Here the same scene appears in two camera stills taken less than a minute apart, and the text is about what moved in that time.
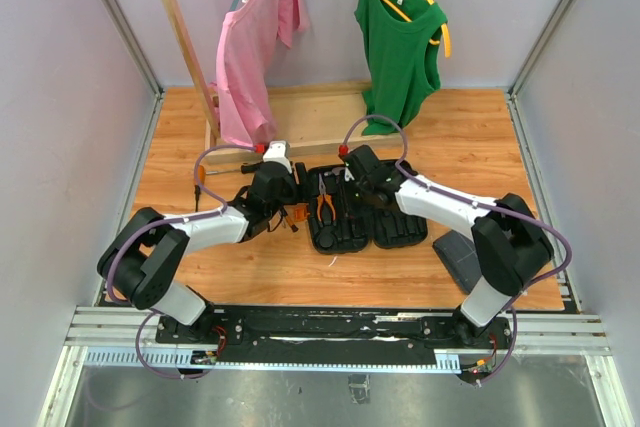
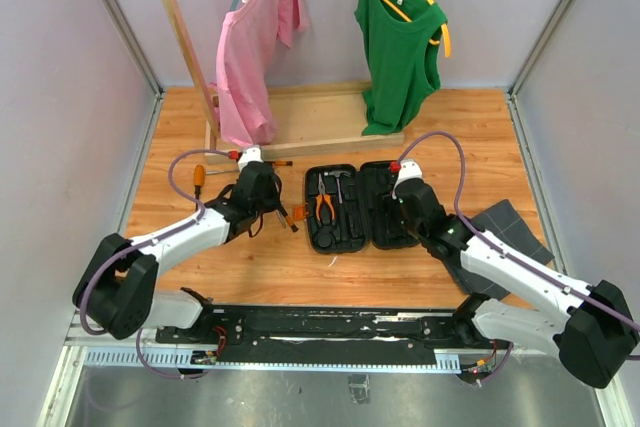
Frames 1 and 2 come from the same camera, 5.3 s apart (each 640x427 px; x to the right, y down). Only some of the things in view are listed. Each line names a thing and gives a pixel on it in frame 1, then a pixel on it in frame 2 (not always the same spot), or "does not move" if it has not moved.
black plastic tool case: [340, 223] does not move
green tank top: [399, 29] does not move
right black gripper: [351, 179] → [395, 198]
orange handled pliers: [321, 198] does not move
